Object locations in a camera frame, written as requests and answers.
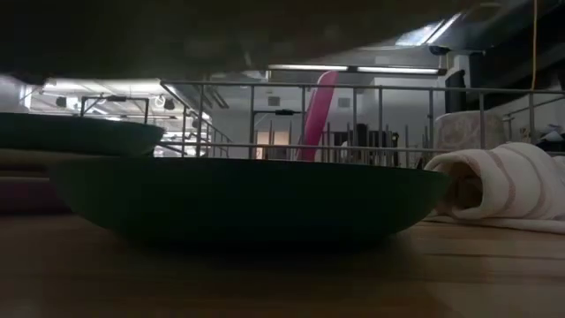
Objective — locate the purple plate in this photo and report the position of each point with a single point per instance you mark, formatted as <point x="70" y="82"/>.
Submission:
<point x="26" y="196"/>

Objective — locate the background black rig frame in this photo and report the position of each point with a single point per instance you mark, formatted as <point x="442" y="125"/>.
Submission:
<point x="115" y="98"/>

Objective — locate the beige plate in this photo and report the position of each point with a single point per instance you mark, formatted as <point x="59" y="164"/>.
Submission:
<point x="22" y="161"/>

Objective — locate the long ceiling strip light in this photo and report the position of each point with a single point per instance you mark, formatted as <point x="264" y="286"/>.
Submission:
<point x="309" y="67"/>

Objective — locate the dark green plate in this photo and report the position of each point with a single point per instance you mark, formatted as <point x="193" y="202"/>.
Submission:
<point x="247" y="199"/>

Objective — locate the pink plate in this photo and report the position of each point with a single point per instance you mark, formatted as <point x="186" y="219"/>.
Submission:
<point x="320" y="110"/>

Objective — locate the white striped towel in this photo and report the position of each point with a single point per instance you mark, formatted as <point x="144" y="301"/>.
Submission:
<point x="507" y="185"/>

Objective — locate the teal plate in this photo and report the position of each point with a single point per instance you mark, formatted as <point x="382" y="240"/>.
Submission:
<point x="66" y="132"/>

